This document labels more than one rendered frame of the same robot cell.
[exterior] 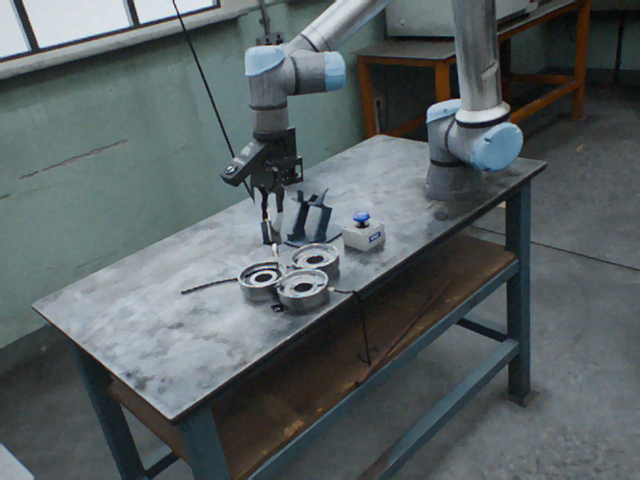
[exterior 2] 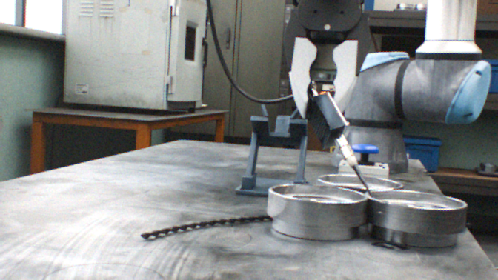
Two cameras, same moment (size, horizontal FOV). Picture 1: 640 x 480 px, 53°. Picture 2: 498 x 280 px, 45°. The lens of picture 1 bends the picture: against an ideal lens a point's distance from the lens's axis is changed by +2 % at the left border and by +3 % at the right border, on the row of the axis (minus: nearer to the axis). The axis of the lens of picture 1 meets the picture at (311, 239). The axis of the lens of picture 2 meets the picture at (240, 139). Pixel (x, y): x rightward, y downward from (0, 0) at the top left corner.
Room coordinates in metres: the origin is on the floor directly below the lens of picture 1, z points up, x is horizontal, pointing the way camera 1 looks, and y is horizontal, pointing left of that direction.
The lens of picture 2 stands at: (0.71, 0.58, 0.95)
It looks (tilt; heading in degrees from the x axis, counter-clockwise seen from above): 5 degrees down; 321
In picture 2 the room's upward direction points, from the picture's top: 4 degrees clockwise
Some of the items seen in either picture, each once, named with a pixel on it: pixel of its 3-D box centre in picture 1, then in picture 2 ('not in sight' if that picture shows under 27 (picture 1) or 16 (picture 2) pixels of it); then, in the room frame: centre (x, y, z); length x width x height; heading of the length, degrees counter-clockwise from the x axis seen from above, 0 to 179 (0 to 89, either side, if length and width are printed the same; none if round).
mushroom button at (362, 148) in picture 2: (362, 223); (364, 161); (1.28, -0.12, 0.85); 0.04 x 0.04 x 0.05
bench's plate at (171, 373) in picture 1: (310, 230); (244, 190); (1.41, 0.00, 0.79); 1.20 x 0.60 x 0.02; 129
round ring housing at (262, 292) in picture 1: (264, 281); (316, 211); (1.15, 0.11, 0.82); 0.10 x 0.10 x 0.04
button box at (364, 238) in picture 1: (365, 231); (362, 177); (1.28, -0.12, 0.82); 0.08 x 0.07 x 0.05; 129
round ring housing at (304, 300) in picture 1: (304, 290); (413, 217); (1.08, 0.03, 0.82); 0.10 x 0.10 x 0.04
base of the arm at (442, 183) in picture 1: (453, 170); (370, 143); (1.49, -0.39, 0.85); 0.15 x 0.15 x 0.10
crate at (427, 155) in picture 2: not in sight; (399, 151); (3.28, -2.95, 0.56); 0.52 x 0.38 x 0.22; 36
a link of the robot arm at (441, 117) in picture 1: (453, 128); (379, 86); (1.48, -0.39, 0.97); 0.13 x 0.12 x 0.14; 17
